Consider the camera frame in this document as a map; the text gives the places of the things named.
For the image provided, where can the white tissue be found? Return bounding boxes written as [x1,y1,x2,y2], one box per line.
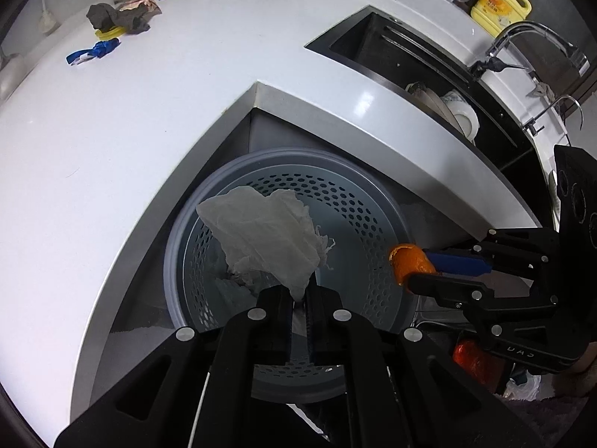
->
[196,186,337,303]

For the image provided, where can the blue and white wrapper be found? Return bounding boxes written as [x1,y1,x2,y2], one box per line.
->
[65,38,121,67]

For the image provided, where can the person's right forearm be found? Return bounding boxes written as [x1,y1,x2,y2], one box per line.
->
[536,352,597,425]

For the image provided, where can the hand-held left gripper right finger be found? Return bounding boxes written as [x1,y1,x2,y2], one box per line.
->
[304,288,543,448]

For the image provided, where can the yellow detergent bottle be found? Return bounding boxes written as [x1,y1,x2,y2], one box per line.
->
[470,0,533,38]

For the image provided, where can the dark grey cloth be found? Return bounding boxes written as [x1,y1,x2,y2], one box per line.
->
[86,2,153,37]

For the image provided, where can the grey rag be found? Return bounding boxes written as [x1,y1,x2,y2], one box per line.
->
[529,81,560,103]

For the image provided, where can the orange shiny container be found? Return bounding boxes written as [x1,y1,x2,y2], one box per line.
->
[452,338,507,386]

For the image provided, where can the crumpled snack wrapper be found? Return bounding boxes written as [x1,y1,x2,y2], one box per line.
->
[116,0,163,18]

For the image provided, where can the dark kitchen sink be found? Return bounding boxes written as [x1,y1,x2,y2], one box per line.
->
[305,6,575,197]

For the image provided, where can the white plastic bag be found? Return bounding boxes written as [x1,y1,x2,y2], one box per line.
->
[504,373,542,402]

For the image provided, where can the stack of white dishes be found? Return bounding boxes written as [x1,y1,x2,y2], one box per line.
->
[405,81,481,141]

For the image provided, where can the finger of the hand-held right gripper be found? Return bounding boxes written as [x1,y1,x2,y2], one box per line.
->
[407,271,558,311]
[422,228,556,277]

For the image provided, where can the blue handled bottle brush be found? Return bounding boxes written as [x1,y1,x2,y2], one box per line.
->
[36,0,59,34]

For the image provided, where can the small steel faucet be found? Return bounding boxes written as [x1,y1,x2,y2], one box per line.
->
[522,94,584,134]

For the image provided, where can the orange peel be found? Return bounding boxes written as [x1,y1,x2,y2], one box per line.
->
[388,242,437,296]

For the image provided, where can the grey perforated waste bin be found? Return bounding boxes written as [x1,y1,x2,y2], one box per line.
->
[163,149,421,403]

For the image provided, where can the steel kitchen faucet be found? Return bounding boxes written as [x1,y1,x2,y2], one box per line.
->
[469,21,590,78]

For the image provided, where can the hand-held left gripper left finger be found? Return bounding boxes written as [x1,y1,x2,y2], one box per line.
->
[55,288,294,448]

